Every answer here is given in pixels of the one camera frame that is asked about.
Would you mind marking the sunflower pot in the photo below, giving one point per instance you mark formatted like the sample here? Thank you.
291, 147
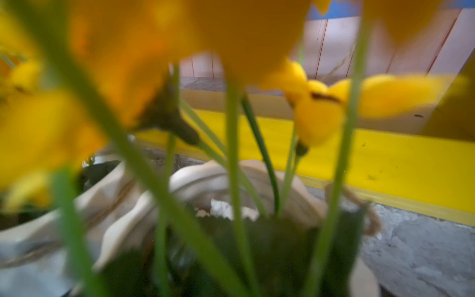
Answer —
34, 261
90, 88

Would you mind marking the yellow shelf unit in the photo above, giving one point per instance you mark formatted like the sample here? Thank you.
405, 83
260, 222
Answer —
322, 143

